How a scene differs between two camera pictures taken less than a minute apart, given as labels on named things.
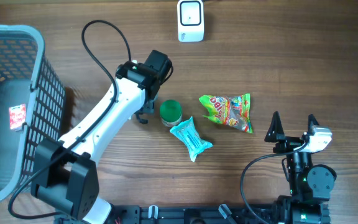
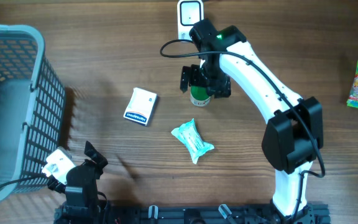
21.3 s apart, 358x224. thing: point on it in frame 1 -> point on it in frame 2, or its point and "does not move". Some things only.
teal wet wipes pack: x=188 y=132 does not move
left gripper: x=149 y=111 -> x=96 y=157
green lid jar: x=171 y=112 -> x=199 y=96
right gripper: x=277 y=134 -> x=222 y=87
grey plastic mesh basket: x=22 y=102 does not move
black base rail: x=149 y=214 does not move
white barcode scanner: x=191 y=20 does not move
